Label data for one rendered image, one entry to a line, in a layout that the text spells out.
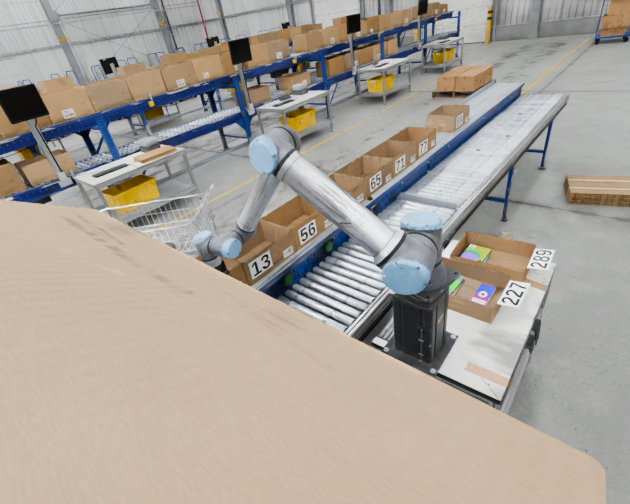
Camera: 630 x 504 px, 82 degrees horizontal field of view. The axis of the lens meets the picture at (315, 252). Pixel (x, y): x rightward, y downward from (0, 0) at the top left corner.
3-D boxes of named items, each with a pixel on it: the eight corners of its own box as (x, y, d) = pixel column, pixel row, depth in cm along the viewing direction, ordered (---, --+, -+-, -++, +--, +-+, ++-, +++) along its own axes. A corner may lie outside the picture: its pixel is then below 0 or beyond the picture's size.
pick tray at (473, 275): (491, 325, 171) (493, 309, 165) (416, 297, 194) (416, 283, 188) (510, 290, 187) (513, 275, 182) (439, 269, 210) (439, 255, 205)
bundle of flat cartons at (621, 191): (639, 187, 389) (643, 176, 381) (651, 208, 354) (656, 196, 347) (563, 185, 417) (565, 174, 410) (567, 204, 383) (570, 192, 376)
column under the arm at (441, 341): (458, 337, 168) (464, 282, 150) (435, 377, 152) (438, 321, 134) (407, 317, 183) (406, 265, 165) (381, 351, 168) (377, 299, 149)
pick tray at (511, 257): (521, 288, 188) (525, 273, 182) (448, 268, 209) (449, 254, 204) (534, 259, 205) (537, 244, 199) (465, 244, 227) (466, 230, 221)
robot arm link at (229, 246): (241, 232, 161) (220, 229, 167) (226, 245, 153) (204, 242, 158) (247, 249, 166) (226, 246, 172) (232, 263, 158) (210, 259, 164)
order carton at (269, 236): (250, 288, 202) (242, 263, 192) (219, 272, 219) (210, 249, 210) (297, 252, 224) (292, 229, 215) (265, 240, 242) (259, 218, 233)
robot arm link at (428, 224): (445, 247, 142) (446, 207, 132) (437, 272, 129) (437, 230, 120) (406, 243, 149) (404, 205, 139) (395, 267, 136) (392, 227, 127)
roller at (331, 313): (353, 331, 187) (352, 324, 184) (283, 297, 218) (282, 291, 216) (359, 325, 190) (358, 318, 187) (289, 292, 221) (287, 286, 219)
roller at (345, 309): (360, 323, 191) (360, 316, 188) (290, 291, 222) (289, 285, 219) (366, 317, 194) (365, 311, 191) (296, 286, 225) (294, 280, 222)
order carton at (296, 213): (297, 252, 224) (292, 229, 215) (265, 240, 242) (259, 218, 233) (335, 223, 247) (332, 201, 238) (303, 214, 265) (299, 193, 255)
